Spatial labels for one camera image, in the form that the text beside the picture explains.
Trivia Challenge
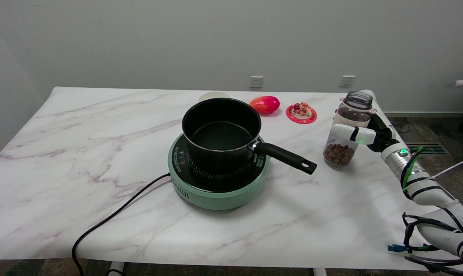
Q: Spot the red mango fruit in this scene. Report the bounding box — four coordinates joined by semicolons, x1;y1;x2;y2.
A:
249;95;281;115

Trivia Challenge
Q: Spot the black saucepan with handle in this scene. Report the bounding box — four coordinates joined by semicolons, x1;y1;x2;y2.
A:
182;97;317;175

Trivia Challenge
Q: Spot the green robot cable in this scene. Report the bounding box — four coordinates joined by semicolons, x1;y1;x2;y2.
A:
402;146;426;192

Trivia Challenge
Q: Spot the white bowl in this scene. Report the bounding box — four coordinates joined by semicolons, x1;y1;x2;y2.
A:
198;91;231;103

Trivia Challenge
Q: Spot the floor vent grille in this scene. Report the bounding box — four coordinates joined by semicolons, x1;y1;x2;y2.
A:
405;141;452;156

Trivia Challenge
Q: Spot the clear bottle with brown nuts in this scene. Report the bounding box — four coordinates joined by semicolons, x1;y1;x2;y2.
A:
323;90;377;166

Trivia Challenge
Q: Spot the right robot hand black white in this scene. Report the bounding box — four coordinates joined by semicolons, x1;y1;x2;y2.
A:
331;113;397;153

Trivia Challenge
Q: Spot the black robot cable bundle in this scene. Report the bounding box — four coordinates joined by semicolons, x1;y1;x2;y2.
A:
387;213;463;276

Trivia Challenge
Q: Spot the green round induction cooker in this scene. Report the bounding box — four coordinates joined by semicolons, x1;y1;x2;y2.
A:
167;133;271;210

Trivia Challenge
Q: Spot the black power cable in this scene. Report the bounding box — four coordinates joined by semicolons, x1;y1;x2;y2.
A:
71;172;171;276

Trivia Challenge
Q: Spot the pink coaster with small figures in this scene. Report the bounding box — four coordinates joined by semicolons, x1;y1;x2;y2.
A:
286;102;317;125

